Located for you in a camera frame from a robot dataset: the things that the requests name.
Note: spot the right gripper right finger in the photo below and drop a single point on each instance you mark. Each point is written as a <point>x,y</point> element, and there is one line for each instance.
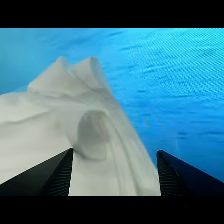
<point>186,178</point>

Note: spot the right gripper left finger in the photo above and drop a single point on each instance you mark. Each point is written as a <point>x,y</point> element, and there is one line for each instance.
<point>43,176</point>

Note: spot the white shirt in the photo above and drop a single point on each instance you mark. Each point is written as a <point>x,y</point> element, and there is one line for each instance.
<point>66,113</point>

